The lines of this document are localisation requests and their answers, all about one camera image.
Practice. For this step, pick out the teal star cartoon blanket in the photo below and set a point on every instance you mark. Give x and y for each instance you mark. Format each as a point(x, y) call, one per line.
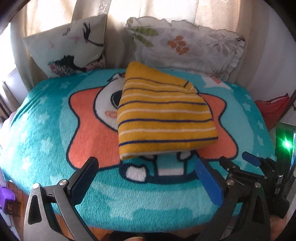
point(64, 121)

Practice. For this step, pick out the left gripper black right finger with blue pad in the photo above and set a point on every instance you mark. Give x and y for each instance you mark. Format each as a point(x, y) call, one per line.
point(253, 220)

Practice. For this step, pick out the white floral ruffled pillow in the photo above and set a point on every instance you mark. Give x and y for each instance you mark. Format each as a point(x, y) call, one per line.
point(181, 45)

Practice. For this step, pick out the yellow striped knit sweater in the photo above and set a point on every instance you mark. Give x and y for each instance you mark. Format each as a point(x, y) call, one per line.
point(160, 113)

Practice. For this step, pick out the red plastic bag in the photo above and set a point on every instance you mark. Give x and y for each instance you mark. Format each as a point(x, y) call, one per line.
point(272, 109)

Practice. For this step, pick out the purple cloth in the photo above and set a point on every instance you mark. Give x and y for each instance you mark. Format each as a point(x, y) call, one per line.
point(6, 195)

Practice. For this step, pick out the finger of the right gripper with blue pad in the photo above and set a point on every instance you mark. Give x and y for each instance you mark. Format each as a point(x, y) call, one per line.
point(266, 165)

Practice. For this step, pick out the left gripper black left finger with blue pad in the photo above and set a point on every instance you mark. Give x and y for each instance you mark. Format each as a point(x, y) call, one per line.
point(40, 222)

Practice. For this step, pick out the beige curtain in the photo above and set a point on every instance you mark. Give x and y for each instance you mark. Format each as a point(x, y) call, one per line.
point(247, 18)

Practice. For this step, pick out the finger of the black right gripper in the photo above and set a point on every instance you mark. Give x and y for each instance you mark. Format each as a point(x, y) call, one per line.
point(243, 180)

